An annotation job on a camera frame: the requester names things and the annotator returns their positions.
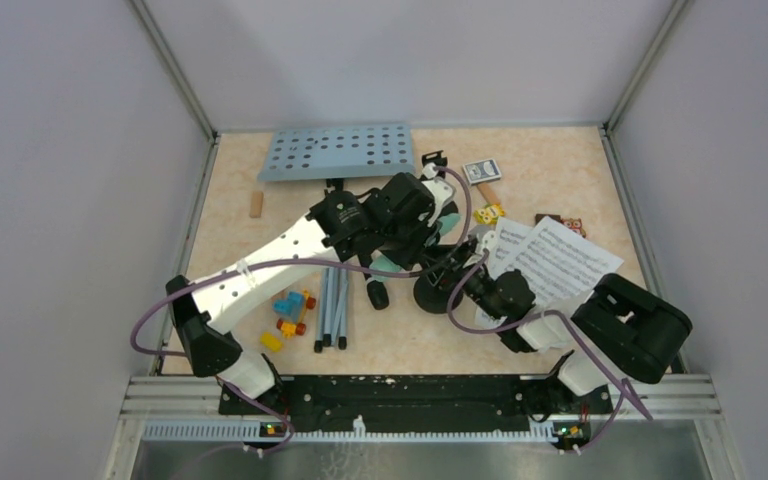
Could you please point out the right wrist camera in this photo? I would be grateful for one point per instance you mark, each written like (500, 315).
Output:
(485, 237)

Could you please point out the wooden block far left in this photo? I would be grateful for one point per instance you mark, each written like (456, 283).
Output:
(256, 204)

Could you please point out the dark brown block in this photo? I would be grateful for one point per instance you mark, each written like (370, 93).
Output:
(554, 217)

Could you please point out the yellow printed toy block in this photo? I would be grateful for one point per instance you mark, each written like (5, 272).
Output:
(489, 215)

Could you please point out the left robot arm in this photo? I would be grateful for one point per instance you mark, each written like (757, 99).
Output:
(385, 229)

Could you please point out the red owl toy block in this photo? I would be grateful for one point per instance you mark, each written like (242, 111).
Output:
(575, 225)

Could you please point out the mint microphone stand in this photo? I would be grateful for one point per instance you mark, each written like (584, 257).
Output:
(431, 293)

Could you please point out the blue music stand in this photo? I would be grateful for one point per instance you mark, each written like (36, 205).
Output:
(330, 156)

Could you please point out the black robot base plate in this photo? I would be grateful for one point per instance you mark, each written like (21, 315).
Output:
(420, 404)

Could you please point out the black microphone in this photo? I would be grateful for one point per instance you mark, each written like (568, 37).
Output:
(377, 293)

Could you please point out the sheet music page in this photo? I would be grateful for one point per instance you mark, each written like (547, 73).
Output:
(503, 257)
(558, 263)

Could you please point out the playing card box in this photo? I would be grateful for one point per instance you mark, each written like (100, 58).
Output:
(482, 171)

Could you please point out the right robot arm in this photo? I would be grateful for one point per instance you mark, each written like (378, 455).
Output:
(617, 330)

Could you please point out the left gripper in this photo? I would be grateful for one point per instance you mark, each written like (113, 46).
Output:
(411, 255)

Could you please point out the yellow toy brick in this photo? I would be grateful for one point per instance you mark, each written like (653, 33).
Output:
(271, 342)

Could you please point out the toy block car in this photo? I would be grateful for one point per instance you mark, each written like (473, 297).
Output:
(292, 309)

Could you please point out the mint green microphone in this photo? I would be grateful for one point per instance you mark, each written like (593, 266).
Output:
(449, 222)

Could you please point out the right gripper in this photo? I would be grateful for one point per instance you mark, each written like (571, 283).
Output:
(451, 258)

